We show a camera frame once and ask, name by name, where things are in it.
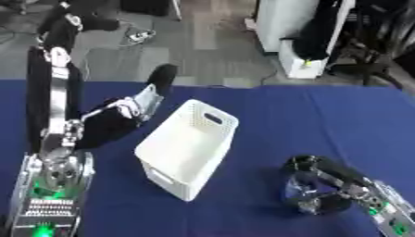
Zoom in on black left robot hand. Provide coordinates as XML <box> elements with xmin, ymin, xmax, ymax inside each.
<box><xmin>22</xmin><ymin>0</ymin><xmax>181</xmax><ymax>155</ymax></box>

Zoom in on white cabinet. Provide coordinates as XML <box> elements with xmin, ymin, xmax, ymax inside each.
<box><xmin>253</xmin><ymin>0</ymin><xmax>357</xmax><ymax>80</ymax></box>

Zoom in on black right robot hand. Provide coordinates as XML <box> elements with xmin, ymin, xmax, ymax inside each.
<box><xmin>280</xmin><ymin>155</ymin><xmax>380</xmax><ymax>216</ymax></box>

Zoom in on white power strip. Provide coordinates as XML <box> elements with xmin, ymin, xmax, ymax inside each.
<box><xmin>124</xmin><ymin>28</ymin><xmax>159</xmax><ymax>44</ymax></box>

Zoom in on black box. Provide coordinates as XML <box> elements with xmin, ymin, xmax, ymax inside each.
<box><xmin>118</xmin><ymin>0</ymin><xmax>175</xmax><ymax>18</ymax></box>

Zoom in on black office chair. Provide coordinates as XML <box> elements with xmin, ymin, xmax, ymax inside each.
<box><xmin>325</xmin><ymin>0</ymin><xmax>415</xmax><ymax>91</ymax></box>

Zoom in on white perforated plastic basket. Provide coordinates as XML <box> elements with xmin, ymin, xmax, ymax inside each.
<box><xmin>132</xmin><ymin>98</ymin><xmax>242</xmax><ymax>203</ymax></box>

